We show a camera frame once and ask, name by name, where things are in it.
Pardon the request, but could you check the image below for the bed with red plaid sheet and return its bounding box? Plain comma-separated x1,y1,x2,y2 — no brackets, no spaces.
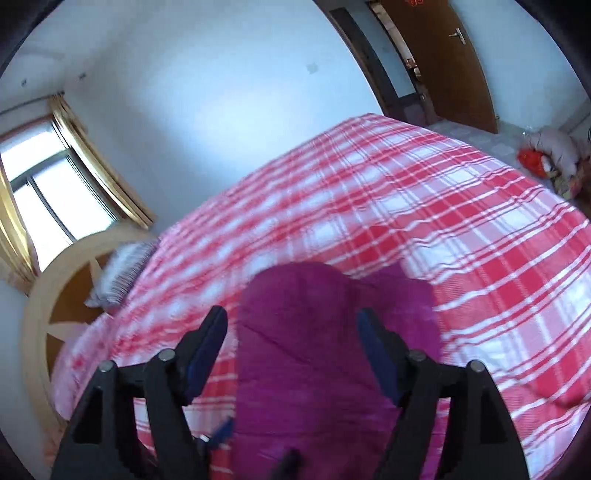
48,113,591,480

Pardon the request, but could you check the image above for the wooden bed headboard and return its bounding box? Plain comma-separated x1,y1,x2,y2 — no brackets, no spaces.
21,228,160,444

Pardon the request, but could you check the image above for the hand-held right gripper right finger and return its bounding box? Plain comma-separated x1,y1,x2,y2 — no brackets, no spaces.
355,307,529,480

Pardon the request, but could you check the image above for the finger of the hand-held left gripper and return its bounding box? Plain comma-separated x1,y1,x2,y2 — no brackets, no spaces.
271,449,303,480
196,416,235,455

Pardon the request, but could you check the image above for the brown wooden door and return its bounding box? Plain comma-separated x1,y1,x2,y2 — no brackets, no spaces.
376,0,498,134

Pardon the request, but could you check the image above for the grey striped pillow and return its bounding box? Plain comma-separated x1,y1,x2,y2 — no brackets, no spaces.
84,241,160,311

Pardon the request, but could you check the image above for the red bag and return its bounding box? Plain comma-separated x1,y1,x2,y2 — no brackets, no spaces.
517,148,557,178

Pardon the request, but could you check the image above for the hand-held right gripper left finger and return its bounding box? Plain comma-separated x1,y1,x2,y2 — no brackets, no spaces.
50,305,229,480

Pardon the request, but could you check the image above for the purple quilted jacket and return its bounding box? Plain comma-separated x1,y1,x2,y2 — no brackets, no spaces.
231,261,446,480

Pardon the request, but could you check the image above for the window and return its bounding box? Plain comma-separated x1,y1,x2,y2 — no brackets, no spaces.
0,117,123,273

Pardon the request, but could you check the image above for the dark wooden door frame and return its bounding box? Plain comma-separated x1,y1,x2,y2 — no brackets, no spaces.
314,0,437,123

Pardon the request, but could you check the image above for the yellow curtain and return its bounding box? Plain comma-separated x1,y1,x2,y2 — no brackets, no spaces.
50,95,155,228
0,157,40,282

